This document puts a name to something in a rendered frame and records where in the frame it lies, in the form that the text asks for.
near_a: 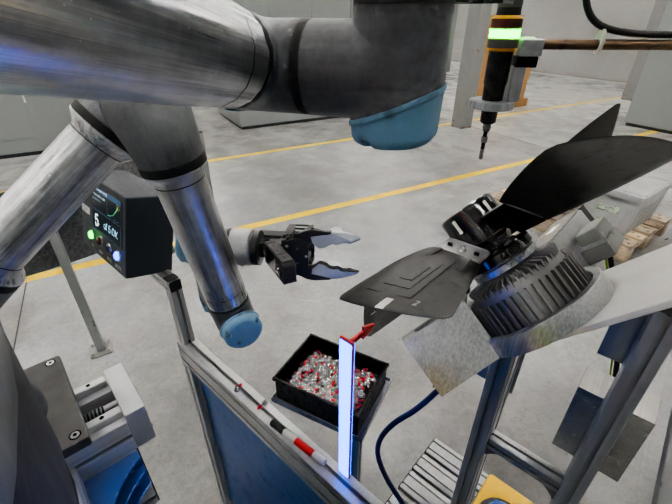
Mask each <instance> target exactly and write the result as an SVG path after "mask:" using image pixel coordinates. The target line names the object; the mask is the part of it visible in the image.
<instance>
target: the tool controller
mask: <svg viewBox="0 0 672 504"><path fill-rule="evenodd" d="M92 207H94V208H95V209H97V210H98V211H99V212H101V232H100V231H98V230H97V229H96V228H95V227H93V213H92ZM82 220H83V241H84V242H85V243H86V244H87V245H88V246H89V247H91V248H92V249H93V250H94V251H95V252H96V253H97V254H98V255H100V256H101V257H102V258H103V259H104V260H105V261H106V262H107V263H109V264H110V265H111V266H112V267H113V268H114V269H115V270H116V271H118V272H119V273H120V274H121V275H122V276H123V277H124V278H126V279H129V278H135V277H140V276H145V275H150V274H156V273H160V272H164V271H165V270H167V269H169V270H170V271H171V270H172V254H174V253H175V248H174V246H173V228H172V226H171V224H170V221H169V219H168V217H167V215H166V213H165V210H164V208H163V206H162V204H161V202H160V199H159V197H158V195H157V193H156V191H155V188H154V186H153V184H151V183H149V182H146V181H144V180H143V179H141V178H139V177H137V176H136V175H134V174H132V173H130V172H128V171H126V170H113V171H112V172H111V173H110V174H109V175H108V177H107V178H106V179H105V180H104V181H103V182H102V183H101V184H100V185H99V186H98V187H97V188H96V190H95V191H94V192H93V193H92V194H91V195H90V196H89V197H88V198H87V199H86V200H85V201H84V202H83V204H82ZM90 229H93V230H94V233H95V239H94V240H92V239H90V238H89V236H88V232H89V231H90ZM98 236H101V237H102V239H103V246H102V247H100V246H99V245H97V243H96V239H97V237H98ZM106 243H110V245H111V248H112V252H111V254H108V253H107V252H106V251H105V249H104V247H105V245H106ZM116 250H119V252H120V255H121V261H120V262H117V261H116V260H115V259H114V257H113V254H114V252H115V251H116Z"/></svg>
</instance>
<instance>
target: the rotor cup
mask: <svg viewBox="0 0 672 504"><path fill-rule="evenodd" d="M484 200H485V201H486V202H487V204H488V205H489V206H490V207H491V209H493V208H495V207H497V206H498V205H499V204H498V203H497V202H496V200H495V199H494V198H493V196H492V195H491V194H490V193H489V192H488V193H484V194H483V195H481V196H480V197H478V198H477V199H475V200H474V201H473V202H471V203H470V204H468V205H467V206H465V207H464V208H463V209H461V210H460V211H458V212H457V213H455V214H454V215H453V216H451V217H450V218H449V219H447V220H446V221H444V222H443V223H442V225H441V226H442V228H443V230H444V231H445V232H446V234H447V235H448V236H449V238H454V239H457V240H460V241H463V242H466V243H468V244H471V245H474V246H477V247H480V248H483V249H485V250H487V251H489V252H490V253H491V255H490V256H489V257H488V258H487V259H486V260H485V261H484V262H483V263H482V264H481V268H480V269H479V271H478V273H477V274H476V276H478V275H480V274H483V273H485V272H487V271H489V270H490V269H492V268H494V267H496V266H497V265H499V264H501V263H502V262H504V261H506V260H507V259H509V258H510V257H512V256H513V255H514V254H516V253H517V252H519V251H520V250H521V249H523V248H524V247H525V246H526V245H527V244H528V243H529V242H530V241H531V240H532V237H531V235H530V234H529V233H528V231H524V232H522V233H521V232H519V233H517V234H515V235H512V234H511V233H510V231H509V230H508V228H507V227H504V226H501V225H498V224H496V223H493V222H490V221H487V220H485V219H482V217H483V216H484V215H485V214H486V213H487V212H489V210H488V209H487V207H486V206H485V205H484V203H483V202H482V201H484ZM453 221H455V222H456V224H457V225H458V226H459V228H460V229H461V230H462V232H463V233H462V234H460V233H459V232H458V230H457V229H456V228H455V226H454V225H453V224H452V222H453Z"/></svg>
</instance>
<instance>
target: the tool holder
mask: <svg viewBox="0 0 672 504"><path fill-rule="evenodd" d="M520 43H521V42H520ZM520 43H518V44H519V45H518V46H519V47H518V48H519V50H518V48H517V50H516V54H513V57H512V62H511V67H510V72H509V76H508V81H507V84H506V86H505V91H504V96H503V100H502V101H498V102H492V101H484V100H482V96H476V97H471V98H470V99H469V102H468V107H469V108H471V109H474V110H479V111H487V112H507V111H511V110H513V109H514V105H515V102H519V99H520V95H521V90H522V86H523V82H524V77H525V73H526V68H536V66H537V62H538V57H537V56H541V55H542V51H543V47H544V43H545V39H539V38H536V39H522V44H520ZM520 45H521V48H520Z"/></svg>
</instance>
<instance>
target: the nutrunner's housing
mask: <svg viewBox="0 0 672 504"><path fill-rule="evenodd" d="M512 57H513V52H496V51H489V54H488V60H487V65H486V71H485V76H484V82H483V83H484V88H483V93H482V100H484V101H492V102H498V101H502V100H503V96H504V91H505V86H506V84H507V81H508V76H509V72H510V67H511V62H512ZM497 114H498V112H487V111H481V117H480V122H481V123H482V124H494V123H496V119H497Z"/></svg>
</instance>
